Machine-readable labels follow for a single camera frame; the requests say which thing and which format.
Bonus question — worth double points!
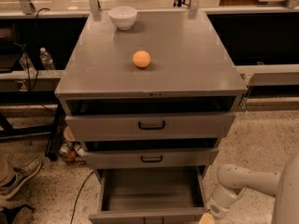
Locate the grey bottom drawer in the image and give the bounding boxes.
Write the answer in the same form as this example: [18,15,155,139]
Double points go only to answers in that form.
[89,167,207,224]

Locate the grey drawer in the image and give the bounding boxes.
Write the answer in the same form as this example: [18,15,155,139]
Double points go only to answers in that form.
[84,148,219,169]
[89,167,207,224]
[66,112,235,142]

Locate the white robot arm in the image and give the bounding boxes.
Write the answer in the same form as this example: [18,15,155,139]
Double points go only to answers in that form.
[198,155,299,224]

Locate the grey middle drawer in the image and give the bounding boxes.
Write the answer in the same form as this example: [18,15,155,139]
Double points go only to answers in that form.
[84,148,219,169]

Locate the grey metal drawer cabinet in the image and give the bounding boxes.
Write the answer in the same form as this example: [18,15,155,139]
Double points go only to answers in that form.
[54,8,248,179]

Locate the grey top drawer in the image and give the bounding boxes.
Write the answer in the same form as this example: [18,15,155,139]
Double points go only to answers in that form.
[66,112,235,142]

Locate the clutter items beside cabinet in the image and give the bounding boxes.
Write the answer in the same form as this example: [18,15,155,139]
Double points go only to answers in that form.
[59,126,85,163]

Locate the orange ball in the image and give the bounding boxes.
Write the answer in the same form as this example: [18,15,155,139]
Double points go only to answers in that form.
[133,50,150,68]

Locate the grey sneaker shoe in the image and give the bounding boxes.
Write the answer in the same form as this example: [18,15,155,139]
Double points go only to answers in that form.
[0,156,42,200]

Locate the white ceramic bowl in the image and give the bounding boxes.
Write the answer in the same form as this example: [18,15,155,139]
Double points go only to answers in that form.
[108,7,137,30]

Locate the clear plastic water bottle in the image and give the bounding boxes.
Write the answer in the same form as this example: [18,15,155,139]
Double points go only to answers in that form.
[39,48,55,70]

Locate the black floor cable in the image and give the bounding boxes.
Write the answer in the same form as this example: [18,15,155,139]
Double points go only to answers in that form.
[69,170,95,224]

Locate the black table frame leg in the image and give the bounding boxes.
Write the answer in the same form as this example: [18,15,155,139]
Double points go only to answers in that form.
[0,104,64,161]

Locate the black backpack strap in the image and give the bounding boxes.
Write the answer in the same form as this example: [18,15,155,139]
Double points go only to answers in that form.
[0,199,36,224]

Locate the black hanging cable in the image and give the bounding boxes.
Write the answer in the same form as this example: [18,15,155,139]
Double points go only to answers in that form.
[13,7,51,91]

